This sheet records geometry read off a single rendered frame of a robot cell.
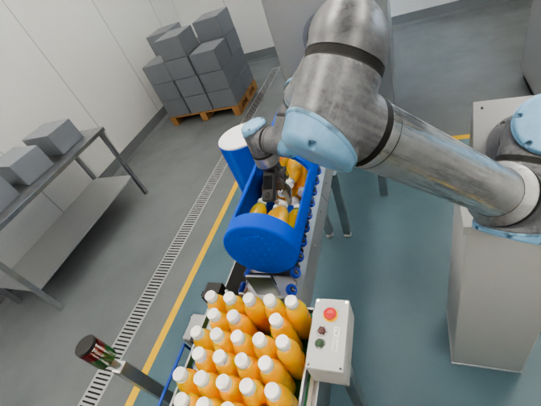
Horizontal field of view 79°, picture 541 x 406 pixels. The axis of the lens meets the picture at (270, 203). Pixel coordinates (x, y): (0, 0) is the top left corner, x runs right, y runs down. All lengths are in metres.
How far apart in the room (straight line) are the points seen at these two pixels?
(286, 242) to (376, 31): 0.79
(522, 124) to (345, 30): 0.55
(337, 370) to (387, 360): 1.19
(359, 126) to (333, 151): 0.05
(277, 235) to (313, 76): 0.73
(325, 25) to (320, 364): 0.78
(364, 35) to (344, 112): 0.10
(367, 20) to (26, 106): 4.25
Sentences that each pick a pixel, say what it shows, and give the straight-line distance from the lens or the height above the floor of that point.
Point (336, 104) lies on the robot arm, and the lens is 0.45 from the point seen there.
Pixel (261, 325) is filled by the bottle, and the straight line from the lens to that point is 1.19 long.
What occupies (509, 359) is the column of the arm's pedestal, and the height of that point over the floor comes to 0.14.
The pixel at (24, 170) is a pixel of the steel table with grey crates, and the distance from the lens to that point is 3.55.
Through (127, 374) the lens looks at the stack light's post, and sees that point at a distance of 1.26.
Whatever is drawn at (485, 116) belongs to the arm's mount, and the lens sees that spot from 1.20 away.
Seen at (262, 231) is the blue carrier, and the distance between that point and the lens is 1.11.
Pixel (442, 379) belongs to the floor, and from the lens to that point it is 2.09.
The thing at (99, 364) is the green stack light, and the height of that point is 1.19.
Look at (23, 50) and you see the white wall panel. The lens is 4.73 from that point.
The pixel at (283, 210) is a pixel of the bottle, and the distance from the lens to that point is 1.25.
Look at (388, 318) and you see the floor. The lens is 2.21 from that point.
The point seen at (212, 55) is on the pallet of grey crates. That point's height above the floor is 0.87.
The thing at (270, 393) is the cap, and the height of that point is 1.11.
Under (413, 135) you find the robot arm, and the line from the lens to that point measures 0.55.
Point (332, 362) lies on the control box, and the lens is 0.95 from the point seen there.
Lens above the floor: 1.98
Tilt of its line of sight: 40 degrees down
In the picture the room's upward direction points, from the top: 24 degrees counter-clockwise
